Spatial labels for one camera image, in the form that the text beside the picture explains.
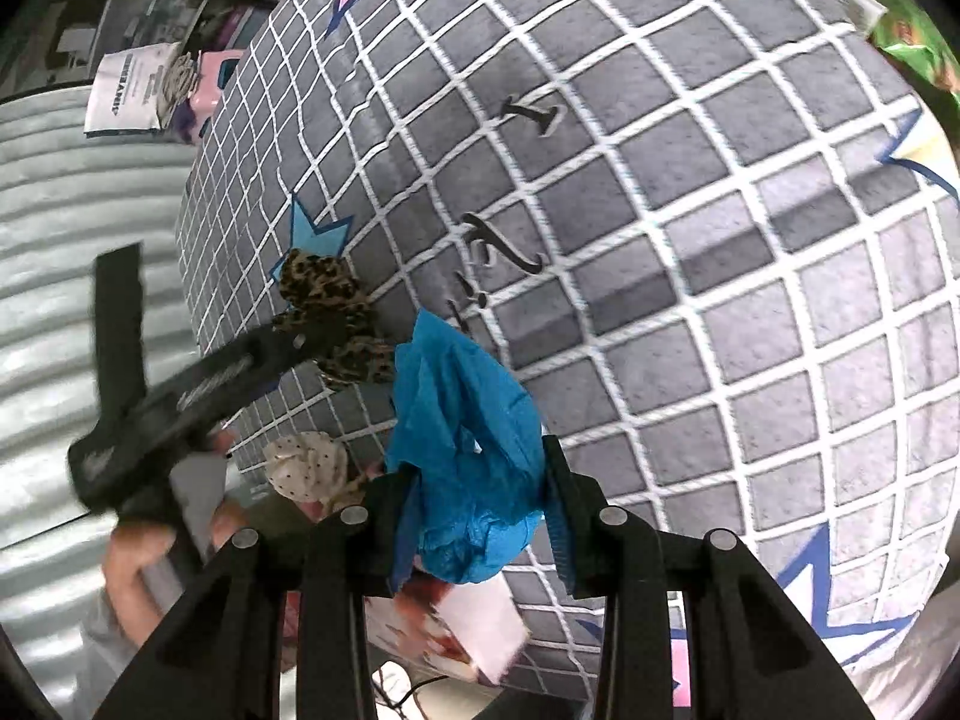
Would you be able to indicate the person's left hand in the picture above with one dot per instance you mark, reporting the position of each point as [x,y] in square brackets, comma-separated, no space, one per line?
[135,570]

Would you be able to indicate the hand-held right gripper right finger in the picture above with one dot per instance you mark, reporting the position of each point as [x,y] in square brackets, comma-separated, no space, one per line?
[562,540]

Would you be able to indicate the light green curtain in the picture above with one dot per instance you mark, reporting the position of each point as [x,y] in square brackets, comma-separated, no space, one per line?
[60,240]

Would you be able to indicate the green snack packet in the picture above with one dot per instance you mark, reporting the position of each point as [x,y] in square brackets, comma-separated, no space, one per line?
[915,37]

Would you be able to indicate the white paper bag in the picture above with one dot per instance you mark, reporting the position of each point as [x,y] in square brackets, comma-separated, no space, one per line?
[135,86]

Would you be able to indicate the white polka dot scrunchie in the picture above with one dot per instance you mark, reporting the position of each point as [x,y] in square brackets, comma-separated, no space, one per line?
[307,465]

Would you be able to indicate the person's left forearm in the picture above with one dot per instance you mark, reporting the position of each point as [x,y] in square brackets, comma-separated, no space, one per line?
[105,660]

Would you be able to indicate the floral tissue pack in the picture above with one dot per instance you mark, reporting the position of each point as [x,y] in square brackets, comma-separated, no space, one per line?
[465,615]

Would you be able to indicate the grey checked star blanket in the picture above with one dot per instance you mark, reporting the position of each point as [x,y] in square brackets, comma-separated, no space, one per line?
[675,277]

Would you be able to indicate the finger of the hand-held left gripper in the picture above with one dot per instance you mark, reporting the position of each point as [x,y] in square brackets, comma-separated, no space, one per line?
[240,371]
[120,315]

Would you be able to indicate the dark storage shelf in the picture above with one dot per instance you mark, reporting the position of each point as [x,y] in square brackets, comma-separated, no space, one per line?
[112,15]

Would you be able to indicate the leopard print scrunchie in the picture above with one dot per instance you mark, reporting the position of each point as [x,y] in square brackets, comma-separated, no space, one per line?
[322,285]

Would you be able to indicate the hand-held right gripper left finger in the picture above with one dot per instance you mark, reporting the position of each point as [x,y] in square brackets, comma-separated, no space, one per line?
[375,532]

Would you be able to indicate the blue cloth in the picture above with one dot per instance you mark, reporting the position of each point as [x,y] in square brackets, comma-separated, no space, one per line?
[465,427]

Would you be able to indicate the pink plastic stool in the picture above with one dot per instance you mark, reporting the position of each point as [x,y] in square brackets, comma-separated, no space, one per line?
[225,67]

